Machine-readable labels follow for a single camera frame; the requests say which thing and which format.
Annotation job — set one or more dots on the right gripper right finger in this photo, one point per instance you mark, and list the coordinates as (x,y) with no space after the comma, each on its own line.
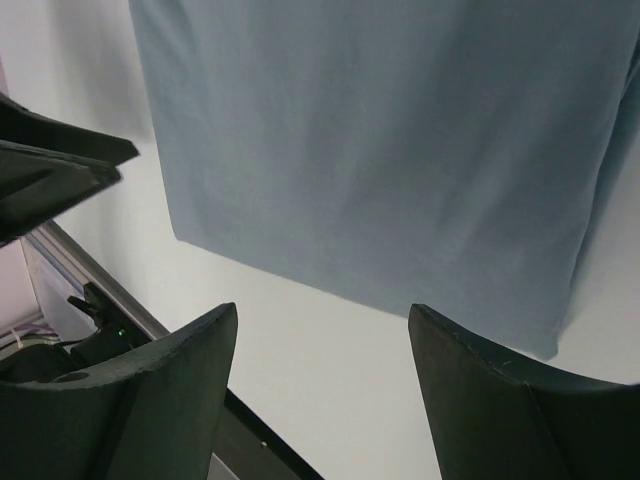
(494,413)

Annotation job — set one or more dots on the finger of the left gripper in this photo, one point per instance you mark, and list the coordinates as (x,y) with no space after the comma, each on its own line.
(20,125)
(39,184)

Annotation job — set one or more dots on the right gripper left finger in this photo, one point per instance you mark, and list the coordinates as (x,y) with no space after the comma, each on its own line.
(150,413)

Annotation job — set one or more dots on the grey-blue t shirt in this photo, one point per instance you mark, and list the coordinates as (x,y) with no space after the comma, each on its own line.
(449,153)

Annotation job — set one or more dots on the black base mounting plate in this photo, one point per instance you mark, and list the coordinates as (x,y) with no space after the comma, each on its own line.
(246,448)

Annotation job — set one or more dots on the aluminium frame rail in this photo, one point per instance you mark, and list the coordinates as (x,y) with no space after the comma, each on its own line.
(61,250)

